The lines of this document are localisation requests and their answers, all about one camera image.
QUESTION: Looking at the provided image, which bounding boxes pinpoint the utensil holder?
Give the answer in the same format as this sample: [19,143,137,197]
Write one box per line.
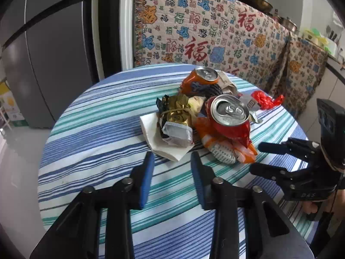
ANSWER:
[326,25,340,43]

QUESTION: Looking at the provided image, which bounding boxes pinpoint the person's right hand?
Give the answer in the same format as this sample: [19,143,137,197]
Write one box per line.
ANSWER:
[301,201,324,217]

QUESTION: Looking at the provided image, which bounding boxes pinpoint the grey refrigerator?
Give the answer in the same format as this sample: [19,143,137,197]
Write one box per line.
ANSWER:
[0,0,101,129]

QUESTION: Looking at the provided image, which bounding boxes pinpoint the striped tablecloth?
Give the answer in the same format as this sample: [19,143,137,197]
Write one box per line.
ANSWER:
[38,63,321,259]

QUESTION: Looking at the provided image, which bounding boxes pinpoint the yellow carton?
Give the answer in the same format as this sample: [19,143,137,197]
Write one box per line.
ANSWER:
[0,79,29,127]

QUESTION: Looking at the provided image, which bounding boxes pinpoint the white grey packet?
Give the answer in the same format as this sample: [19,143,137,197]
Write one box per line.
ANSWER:
[162,121,194,147]

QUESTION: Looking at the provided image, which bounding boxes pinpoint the printed blanket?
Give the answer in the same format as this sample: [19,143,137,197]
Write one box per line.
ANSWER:
[133,0,330,119]

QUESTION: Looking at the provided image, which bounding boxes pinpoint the red drink can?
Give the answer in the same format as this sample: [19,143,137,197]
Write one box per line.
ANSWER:
[206,94,252,147]

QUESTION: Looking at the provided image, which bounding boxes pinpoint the cream wrapper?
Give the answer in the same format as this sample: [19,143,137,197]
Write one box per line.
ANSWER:
[187,96,207,115]

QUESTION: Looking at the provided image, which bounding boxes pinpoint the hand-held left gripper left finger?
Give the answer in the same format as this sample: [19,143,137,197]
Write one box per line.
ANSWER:
[30,151,155,259]

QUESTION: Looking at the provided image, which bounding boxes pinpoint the silver white wrapper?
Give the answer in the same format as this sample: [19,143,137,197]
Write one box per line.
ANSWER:
[238,94,264,124]

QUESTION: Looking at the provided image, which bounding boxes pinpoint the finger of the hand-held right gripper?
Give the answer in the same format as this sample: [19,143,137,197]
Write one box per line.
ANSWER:
[249,163,300,193]
[258,137,321,163]

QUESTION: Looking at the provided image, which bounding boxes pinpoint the white paper napkin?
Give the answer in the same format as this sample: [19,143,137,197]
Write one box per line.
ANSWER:
[140,112,195,162]

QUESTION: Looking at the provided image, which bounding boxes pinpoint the gold foil wrapper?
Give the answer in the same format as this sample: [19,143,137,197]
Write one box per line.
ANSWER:
[156,94,198,130]

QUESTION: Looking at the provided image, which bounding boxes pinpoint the red plastic wrapper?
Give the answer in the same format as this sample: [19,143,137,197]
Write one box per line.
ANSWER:
[251,90,285,111]

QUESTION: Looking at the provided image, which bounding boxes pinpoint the orange white plastic bag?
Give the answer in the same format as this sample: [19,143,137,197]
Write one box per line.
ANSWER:
[194,116,258,165]

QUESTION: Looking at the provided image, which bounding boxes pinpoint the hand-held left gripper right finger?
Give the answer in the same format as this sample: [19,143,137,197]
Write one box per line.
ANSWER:
[190,151,314,259]

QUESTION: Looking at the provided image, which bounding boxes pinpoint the steel pot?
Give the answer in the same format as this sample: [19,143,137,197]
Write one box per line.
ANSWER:
[278,16,298,32]

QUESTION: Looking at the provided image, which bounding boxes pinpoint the yellow green container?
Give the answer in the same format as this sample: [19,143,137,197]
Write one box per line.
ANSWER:
[303,28,329,47]

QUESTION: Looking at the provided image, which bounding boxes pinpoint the orange drink can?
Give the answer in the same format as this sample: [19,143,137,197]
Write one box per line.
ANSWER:
[180,66,220,96]

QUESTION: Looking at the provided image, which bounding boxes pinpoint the brown paper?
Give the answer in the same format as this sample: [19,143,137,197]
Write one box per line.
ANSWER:
[217,70,240,98]

